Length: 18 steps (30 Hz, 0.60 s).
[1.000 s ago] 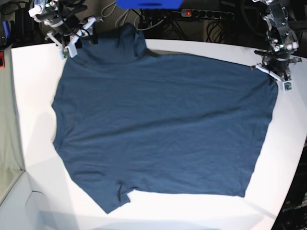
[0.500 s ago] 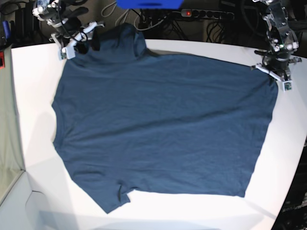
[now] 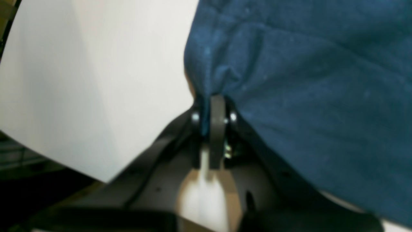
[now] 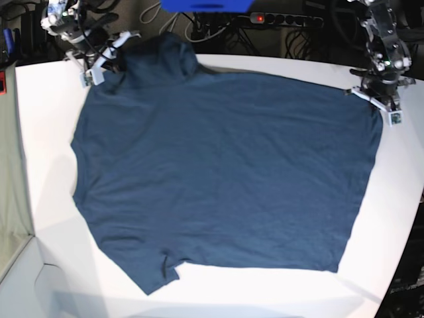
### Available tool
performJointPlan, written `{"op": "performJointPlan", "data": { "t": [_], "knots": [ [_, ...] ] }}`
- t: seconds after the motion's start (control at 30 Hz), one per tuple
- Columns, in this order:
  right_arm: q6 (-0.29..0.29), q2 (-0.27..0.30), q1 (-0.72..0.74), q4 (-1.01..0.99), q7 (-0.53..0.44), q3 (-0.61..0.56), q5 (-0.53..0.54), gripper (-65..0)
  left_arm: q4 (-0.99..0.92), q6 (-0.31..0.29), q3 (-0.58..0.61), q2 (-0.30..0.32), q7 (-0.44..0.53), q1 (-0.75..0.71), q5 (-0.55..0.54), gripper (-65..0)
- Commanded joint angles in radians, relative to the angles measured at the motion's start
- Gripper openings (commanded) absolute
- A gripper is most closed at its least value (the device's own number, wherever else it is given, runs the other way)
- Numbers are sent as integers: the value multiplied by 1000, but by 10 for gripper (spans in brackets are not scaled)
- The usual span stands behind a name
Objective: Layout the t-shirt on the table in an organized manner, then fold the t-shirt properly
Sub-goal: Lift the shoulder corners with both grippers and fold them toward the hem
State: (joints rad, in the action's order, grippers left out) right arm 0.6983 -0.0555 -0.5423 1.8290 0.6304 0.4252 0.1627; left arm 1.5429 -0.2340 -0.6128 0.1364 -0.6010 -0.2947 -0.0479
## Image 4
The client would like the blue plastic box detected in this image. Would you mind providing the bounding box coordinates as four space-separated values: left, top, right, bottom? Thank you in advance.
161 0 254 13

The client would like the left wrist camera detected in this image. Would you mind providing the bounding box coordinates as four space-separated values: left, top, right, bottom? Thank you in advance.
386 110 403 127

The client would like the white cable loop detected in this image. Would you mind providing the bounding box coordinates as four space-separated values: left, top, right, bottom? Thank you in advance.
138 3 182 39

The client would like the black power strip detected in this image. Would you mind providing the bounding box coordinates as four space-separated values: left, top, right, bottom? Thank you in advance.
249 13 324 28

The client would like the blue handled tool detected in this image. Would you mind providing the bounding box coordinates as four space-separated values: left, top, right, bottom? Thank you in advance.
3 28 15 55

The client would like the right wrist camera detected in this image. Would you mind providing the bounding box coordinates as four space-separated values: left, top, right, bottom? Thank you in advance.
79 68 105 87

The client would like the white bin at left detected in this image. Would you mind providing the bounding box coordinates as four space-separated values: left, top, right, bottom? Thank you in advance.
1 66 66 317

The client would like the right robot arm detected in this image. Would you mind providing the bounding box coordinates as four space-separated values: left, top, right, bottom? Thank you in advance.
40 1 141 78

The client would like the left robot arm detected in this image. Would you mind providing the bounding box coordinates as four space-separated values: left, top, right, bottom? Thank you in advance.
345 1 416 125

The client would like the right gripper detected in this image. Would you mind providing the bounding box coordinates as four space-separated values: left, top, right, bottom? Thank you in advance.
64 30 141 73

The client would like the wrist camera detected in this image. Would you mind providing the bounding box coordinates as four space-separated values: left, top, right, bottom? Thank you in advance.
386 110 403 127
79 68 105 87

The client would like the red box at left edge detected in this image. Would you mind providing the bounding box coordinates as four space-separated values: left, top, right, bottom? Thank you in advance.
0 71 7 95

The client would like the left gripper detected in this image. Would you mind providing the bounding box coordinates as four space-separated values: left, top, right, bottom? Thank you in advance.
344 76 416 113

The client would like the dark blue t-shirt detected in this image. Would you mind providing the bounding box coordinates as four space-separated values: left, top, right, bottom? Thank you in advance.
71 34 383 294

